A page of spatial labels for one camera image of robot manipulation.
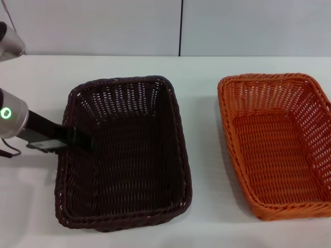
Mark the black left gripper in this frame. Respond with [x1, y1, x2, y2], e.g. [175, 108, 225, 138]
[19, 110, 94, 151]

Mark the dark brown woven basket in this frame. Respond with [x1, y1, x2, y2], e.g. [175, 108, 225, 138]
[54, 74, 193, 233]

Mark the orange woven basket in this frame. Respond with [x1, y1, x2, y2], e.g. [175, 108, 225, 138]
[217, 73, 331, 222]

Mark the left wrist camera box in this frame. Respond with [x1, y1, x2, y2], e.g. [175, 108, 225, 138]
[25, 139, 67, 153]

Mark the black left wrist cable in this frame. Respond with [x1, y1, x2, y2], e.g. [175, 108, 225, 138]
[0, 138, 22, 158]

